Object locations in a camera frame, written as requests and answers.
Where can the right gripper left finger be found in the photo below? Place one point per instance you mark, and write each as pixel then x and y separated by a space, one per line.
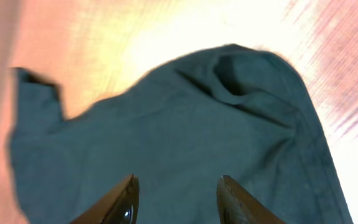
pixel 119 206

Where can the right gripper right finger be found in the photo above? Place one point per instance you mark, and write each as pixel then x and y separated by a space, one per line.
pixel 238 206

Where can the black t-shirt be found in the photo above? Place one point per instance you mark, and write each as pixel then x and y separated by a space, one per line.
pixel 223 111

